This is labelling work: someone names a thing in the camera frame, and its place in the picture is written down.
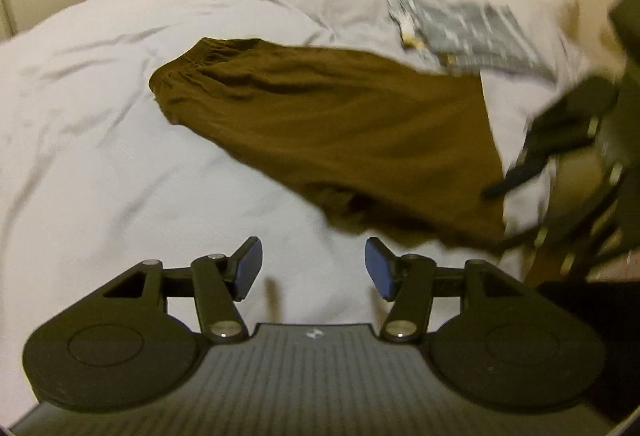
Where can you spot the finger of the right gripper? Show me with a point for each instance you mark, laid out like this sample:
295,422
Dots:
515,177

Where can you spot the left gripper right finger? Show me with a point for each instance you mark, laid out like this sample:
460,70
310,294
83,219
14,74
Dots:
485,334

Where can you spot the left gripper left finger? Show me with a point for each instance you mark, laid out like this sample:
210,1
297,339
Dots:
141,335

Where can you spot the brown shorts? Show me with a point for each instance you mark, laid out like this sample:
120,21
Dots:
372,142

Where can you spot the grey striped folded garment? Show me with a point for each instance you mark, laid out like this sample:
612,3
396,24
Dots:
468,37

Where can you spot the white bed duvet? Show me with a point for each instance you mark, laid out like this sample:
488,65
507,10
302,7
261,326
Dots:
94,179

